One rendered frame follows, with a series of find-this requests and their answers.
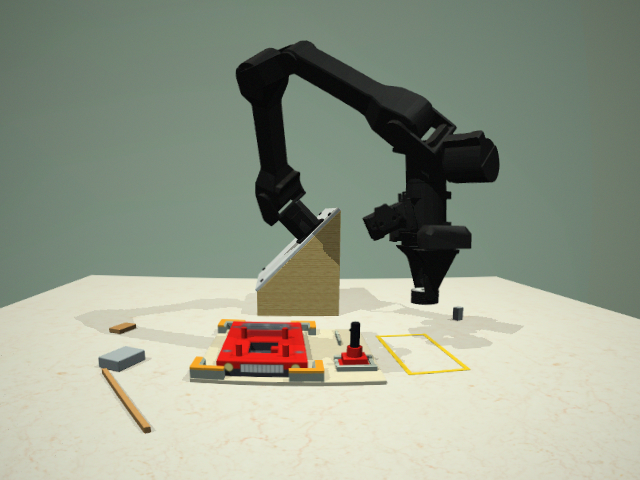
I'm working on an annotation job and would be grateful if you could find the orange wooden stick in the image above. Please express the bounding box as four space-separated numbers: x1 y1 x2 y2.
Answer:
102 368 151 434

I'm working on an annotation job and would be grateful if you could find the yellow rectangular outline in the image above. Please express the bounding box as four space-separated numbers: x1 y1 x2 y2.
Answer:
376 334 471 375

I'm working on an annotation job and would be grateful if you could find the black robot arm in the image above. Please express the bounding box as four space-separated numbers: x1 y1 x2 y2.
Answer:
235 40 500 244

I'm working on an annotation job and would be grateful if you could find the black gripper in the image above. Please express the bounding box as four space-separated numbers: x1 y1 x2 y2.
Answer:
389 183 472 300

